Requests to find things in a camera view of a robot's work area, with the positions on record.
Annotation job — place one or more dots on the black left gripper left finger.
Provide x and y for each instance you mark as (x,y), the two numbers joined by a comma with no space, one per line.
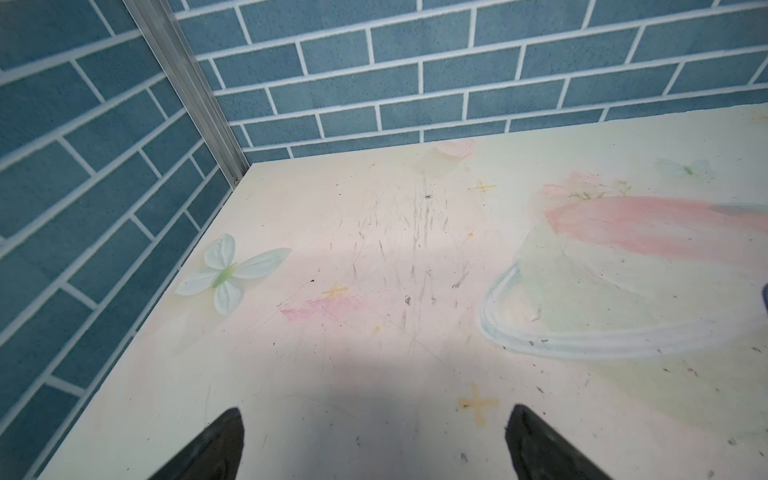
(215,453)

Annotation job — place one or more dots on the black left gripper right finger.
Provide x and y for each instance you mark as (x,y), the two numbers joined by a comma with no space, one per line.
(538,451)

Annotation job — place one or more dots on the aluminium corner post left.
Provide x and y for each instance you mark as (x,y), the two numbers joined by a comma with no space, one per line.
(167,42)

